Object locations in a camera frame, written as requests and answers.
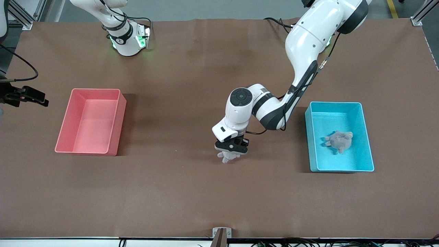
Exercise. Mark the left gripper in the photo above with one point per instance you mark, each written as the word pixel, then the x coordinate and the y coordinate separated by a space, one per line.
pixel 244 141

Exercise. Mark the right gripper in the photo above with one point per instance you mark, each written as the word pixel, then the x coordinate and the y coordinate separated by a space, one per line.
pixel 10 94

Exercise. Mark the grey plush toy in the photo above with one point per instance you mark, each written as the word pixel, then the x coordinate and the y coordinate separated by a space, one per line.
pixel 341 142
pixel 227 157

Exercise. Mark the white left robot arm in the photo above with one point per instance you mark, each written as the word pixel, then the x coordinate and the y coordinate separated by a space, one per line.
pixel 305 37

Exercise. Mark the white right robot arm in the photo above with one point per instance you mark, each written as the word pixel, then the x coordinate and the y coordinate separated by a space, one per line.
pixel 125 44

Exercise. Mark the pink plastic box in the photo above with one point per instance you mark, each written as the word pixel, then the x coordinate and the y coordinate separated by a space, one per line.
pixel 92 127

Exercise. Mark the blue plastic box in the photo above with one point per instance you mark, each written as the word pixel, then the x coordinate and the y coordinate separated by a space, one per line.
pixel 356 161

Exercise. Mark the brown table mat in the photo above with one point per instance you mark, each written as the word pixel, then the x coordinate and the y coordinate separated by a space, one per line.
pixel 219 188

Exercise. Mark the aluminium frame profile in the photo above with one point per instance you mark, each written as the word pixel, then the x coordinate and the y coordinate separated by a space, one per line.
pixel 24 19
pixel 420 17

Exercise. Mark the metal table edge bracket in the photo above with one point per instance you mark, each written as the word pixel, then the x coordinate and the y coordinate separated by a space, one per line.
pixel 216 232

